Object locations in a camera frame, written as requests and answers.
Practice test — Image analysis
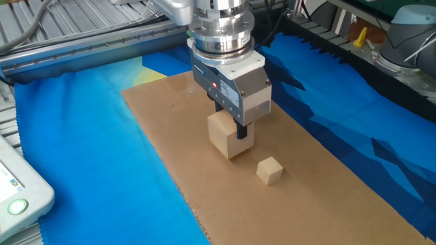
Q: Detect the blue printed cloth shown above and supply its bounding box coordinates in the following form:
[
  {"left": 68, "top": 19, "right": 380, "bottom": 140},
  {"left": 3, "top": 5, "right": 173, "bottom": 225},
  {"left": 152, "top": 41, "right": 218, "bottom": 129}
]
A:
[{"left": 13, "top": 23, "right": 436, "bottom": 245}]

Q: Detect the yellow plastic tool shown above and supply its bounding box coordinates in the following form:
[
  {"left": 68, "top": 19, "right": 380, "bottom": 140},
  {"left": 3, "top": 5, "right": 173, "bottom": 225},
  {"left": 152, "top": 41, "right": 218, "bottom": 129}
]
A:
[{"left": 352, "top": 27, "right": 369, "bottom": 48}]

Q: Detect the grey hose cable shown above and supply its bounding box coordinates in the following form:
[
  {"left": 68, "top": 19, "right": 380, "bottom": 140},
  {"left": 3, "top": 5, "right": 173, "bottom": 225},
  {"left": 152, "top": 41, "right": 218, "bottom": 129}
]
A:
[{"left": 0, "top": 0, "right": 54, "bottom": 55}]

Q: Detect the grey Schunk gripper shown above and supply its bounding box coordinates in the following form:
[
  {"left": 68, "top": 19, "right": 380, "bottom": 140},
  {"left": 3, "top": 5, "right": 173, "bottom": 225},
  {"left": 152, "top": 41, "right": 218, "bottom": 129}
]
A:
[{"left": 189, "top": 50, "right": 273, "bottom": 140}]

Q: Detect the black cable bundle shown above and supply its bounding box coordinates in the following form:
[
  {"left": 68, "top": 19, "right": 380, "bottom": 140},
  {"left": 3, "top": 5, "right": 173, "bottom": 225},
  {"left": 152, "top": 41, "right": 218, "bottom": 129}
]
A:
[{"left": 50, "top": 0, "right": 313, "bottom": 47}]

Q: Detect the aluminium frame rail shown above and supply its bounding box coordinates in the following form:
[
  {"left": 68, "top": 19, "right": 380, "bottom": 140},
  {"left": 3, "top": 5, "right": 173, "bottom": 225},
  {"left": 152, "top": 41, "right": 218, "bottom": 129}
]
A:
[{"left": 0, "top": 16, "right": 191, "bottom": 84}]

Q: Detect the brown cardboard sheet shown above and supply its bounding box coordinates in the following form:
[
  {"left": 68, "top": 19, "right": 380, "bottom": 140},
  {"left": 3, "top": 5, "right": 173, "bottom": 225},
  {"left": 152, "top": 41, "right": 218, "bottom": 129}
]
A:
[{"left": 121, "top": 69, "right": 433, "bottom": 245}]

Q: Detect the white teach pendant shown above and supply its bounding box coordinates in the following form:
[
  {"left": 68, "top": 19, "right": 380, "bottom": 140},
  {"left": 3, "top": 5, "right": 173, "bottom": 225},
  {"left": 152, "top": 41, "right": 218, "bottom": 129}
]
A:
[{"left": 0, "top": 134, "right": 56, "bottom": 244}]

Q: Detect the silver force torque sensor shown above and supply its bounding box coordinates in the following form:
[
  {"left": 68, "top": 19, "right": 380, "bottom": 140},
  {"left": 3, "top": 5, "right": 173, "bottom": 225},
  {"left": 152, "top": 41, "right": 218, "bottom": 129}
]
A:
[{"left": 188, "top": 0, "right": 255, "bottom": 57}]

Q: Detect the large wooden cube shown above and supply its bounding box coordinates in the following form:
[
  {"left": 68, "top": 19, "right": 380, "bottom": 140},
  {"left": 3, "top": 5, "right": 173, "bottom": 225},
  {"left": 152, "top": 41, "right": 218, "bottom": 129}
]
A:
[{"left": 206, "top": 109, "right": 255, "bottom": 160}]

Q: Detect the small wooden cube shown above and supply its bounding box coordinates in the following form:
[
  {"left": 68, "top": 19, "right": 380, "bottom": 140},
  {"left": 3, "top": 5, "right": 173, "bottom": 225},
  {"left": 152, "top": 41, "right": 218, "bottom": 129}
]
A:
[{"left": 255, "top": 156, "right": 285, "bottom": 186}]

